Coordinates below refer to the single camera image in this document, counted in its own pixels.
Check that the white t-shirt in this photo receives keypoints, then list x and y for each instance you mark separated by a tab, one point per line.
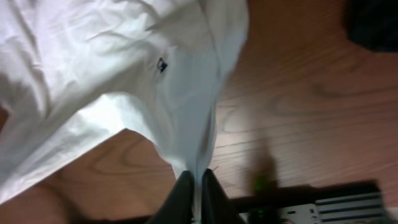
76	73

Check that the black red garment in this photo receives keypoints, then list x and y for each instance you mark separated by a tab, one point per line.
371	24

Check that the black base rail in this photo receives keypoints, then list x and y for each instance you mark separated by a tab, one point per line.
350	203

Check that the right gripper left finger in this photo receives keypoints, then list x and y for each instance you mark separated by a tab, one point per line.
177	208

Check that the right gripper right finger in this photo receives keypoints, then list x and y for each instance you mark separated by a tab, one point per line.
216	207

